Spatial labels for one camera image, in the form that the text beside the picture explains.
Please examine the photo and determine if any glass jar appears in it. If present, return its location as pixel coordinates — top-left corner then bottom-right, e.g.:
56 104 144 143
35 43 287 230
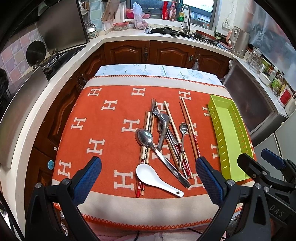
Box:
249 48 262 72

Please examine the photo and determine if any plastic bag of food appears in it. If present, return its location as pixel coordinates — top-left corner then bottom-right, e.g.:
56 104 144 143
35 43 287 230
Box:
132 2 149 30

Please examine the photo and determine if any green plastic utensil tray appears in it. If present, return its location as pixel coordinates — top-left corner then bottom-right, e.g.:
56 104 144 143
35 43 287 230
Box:
208 95 254 182

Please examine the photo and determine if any wooden chopstick red end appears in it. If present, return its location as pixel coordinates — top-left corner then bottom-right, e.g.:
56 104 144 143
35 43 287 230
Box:
140 112 154 195
136 111 150 198

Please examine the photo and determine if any red frying pan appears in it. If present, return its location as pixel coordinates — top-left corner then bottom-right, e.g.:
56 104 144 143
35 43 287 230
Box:
196 30 217 41

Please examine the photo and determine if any wooden chopstick red band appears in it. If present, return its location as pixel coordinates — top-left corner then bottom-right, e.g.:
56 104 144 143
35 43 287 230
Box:
164 101 193 179

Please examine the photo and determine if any dark steel spoon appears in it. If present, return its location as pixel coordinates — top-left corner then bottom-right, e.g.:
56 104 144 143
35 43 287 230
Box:
158 121 188 178

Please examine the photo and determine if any steel ladle spoon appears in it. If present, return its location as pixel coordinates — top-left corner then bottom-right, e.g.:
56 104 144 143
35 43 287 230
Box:
157 113 171 151

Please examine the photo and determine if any red label jar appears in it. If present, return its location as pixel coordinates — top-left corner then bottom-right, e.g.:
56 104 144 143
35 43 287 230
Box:
277 85 293 107

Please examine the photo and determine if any stainless range hood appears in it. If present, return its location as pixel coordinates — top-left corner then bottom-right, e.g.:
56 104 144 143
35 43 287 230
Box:
37 1 89 53

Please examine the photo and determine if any small steel teaspoon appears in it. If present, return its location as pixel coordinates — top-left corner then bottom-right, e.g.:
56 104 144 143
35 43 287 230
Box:
178 123 188 170

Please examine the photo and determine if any steel sink faucet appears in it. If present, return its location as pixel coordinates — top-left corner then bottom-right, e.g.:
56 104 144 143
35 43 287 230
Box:
181 4 192 34

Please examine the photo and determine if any steel electric kettle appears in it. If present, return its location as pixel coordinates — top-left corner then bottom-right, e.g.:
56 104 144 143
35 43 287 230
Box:
226 26 250 59

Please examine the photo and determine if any white ceramic soup spoon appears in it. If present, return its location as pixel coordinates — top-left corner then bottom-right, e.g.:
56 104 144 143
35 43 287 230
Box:
135 164 184 197

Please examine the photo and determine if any steel cabinet appliance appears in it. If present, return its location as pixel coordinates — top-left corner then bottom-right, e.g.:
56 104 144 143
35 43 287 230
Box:
223 58 288 146

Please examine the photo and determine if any steel fork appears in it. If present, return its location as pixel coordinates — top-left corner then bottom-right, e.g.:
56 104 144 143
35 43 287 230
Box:
151 98 179 145

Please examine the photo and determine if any orange H-pattern blanket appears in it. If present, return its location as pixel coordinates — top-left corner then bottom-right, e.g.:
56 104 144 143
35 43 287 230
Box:
52 75 230 232

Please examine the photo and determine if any large steel spoon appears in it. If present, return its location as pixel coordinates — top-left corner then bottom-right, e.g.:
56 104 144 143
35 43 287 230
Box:
135 129 191 188

